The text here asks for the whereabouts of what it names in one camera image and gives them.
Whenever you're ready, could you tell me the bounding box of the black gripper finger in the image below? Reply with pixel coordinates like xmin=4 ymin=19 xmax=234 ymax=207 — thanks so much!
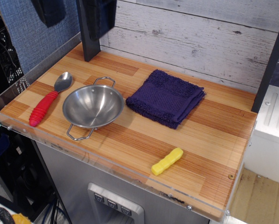
xmin=83 ymin=0 xmax=117 ymax=41
xmin=31 ymin=0 xmax=66 ymax=28

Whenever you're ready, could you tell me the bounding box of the stainless steel bowl with handles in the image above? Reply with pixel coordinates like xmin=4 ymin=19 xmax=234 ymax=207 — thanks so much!
xmin=63 ymin=77 xmax=125 ymax=141

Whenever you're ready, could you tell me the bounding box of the yellow plastic stick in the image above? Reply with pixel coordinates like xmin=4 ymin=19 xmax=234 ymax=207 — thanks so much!
xmin=151 ymin=147 xmax=183 ymax=176

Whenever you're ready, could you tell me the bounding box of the black plastic crate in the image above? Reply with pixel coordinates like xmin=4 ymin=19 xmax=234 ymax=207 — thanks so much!
xmin=0 ymin=27 xmax=23 ymax=92

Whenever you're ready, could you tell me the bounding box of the purple folded towel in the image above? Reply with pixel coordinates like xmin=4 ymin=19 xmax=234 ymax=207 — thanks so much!
xmin=126 ymin=70 xmax=206 ymax=129

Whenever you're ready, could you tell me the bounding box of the clear acrylic table guard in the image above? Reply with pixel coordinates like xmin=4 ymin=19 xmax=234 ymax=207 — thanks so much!
xmin=0 ymin=45 xmax=255 ymax=224

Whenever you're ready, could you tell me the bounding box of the silver button panel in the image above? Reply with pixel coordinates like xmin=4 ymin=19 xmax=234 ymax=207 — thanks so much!
xmin=87 ymin=182 xmax=145 ymax=224

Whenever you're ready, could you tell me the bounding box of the white ribbed box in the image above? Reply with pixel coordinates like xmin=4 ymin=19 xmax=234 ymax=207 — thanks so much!
xmin=244 ymin=85 xmax=279 ymax=182

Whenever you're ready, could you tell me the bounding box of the dark grey left post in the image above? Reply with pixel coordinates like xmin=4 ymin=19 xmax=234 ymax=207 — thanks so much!
xmin=76 ymin=0 xmax=100 ymax=62

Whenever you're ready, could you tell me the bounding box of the dark grey post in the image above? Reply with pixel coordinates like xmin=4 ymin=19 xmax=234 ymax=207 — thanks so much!
xmin=251 ymin=33 xmax=279 ymax=113
xmin=76 ymin=0 xmax=100 ymax=62

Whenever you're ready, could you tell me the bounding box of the red handled metal spoon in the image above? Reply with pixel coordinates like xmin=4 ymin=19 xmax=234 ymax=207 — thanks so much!
xmin=29 ymin=72 xmax=73 ymax=127

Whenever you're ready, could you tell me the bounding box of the dark grey right post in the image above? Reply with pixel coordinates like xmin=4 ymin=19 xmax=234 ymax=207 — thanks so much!
xmin=251 ymin=33 xmax=279 ymax=113

